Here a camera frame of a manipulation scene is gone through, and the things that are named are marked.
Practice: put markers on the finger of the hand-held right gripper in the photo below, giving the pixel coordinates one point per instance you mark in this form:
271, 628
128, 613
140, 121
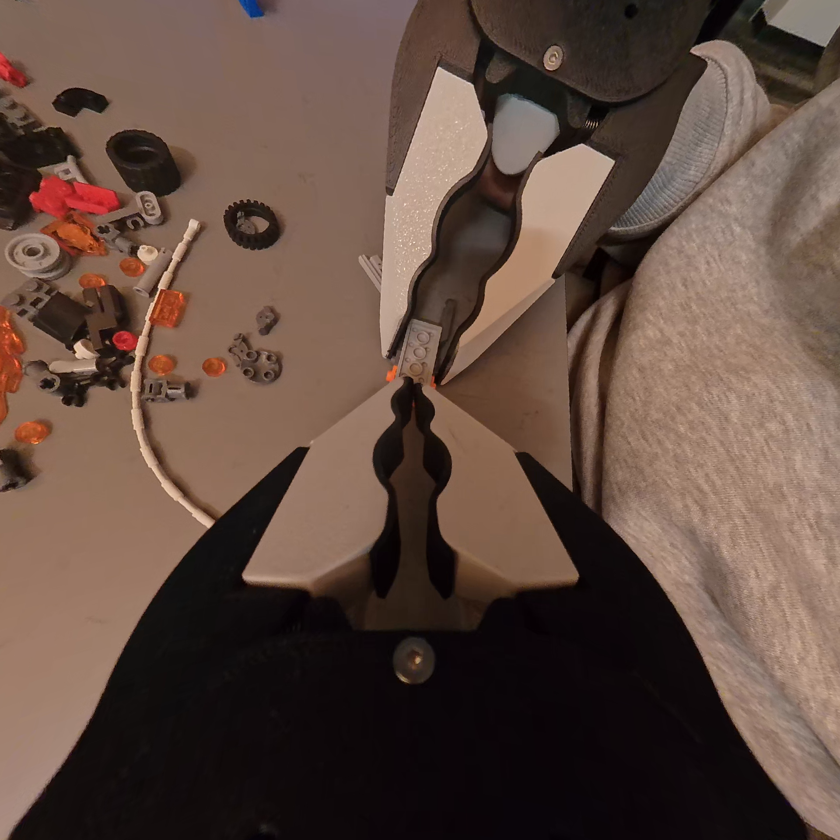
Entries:
571, 190
420, 164

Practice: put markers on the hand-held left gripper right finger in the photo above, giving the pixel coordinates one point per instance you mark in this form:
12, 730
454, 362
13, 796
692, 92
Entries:
512, 525

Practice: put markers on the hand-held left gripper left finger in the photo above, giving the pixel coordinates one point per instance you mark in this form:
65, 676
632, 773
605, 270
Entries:
315, 525

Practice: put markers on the grey lego plate assembly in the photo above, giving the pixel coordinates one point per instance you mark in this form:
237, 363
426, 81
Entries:
417, 348

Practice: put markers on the person's right forearm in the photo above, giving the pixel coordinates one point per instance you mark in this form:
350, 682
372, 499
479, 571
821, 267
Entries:
715, 118

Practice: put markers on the light grey lego bar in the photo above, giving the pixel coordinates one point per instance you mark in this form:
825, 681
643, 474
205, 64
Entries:
371, 270

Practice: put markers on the dark grey round lego plate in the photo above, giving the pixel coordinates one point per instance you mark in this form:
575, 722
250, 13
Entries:
261, 369

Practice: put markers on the orange transparent round lego stud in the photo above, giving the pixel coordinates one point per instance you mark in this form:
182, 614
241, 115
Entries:
33, 432
92, 281
132, 267
214, 366
161, 365

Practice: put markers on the small dark grey lego clip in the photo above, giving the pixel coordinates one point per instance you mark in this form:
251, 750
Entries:
267, 320
239, 346

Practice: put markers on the small thin black lego tire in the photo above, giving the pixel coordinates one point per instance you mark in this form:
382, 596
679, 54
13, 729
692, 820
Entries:
231, 226

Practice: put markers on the dark grey lego pin connector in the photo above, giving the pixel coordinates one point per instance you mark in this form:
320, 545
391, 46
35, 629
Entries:
164, 390

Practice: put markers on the blue lego piece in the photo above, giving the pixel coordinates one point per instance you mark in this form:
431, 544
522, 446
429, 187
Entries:
253, 6

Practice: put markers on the orange transparent lego plate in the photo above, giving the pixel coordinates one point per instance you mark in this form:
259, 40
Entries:
167, 308

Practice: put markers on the large wide black lego tire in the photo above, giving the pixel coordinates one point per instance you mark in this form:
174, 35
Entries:
157, 174

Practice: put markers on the light grey oval lego beam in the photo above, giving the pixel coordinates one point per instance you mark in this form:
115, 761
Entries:
149, 208

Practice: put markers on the light grey lego pin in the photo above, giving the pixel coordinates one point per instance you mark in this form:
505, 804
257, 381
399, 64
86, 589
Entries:
152, 272

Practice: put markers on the dark grey lego axle connector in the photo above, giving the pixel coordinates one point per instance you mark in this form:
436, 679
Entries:
14, 469

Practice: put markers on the pile of mixed lego pieces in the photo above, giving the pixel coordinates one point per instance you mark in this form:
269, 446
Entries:
59, 315

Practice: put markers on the black curved lego piece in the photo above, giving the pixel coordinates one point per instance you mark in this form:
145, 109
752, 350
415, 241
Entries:
75, 102

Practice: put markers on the orange transparent lego flame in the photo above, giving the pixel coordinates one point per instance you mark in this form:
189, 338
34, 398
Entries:
8, 354

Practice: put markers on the orange transparent lego windshield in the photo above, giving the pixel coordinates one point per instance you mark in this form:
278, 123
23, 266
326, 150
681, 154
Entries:
72, 235

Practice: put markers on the large red lego piece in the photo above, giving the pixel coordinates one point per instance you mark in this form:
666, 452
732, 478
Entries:
65, 197

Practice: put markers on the light grey lego wheel hub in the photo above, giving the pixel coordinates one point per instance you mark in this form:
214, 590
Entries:
33, 253

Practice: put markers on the small red lego piece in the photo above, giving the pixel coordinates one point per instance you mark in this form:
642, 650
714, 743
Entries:
12, 71

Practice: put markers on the white box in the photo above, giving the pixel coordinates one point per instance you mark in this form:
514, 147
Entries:
804, 16

